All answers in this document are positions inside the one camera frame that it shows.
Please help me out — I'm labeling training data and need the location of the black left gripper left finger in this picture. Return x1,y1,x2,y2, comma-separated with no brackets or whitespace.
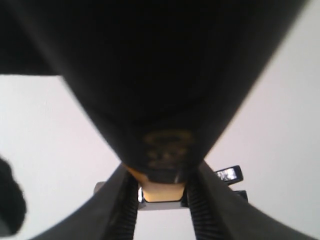
35,165,139,240

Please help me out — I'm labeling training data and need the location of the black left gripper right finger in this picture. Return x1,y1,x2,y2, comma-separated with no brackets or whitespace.
186,162,300,240

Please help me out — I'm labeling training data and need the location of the yellow black claw hammer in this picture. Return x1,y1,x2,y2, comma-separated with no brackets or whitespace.
0,0,320,211

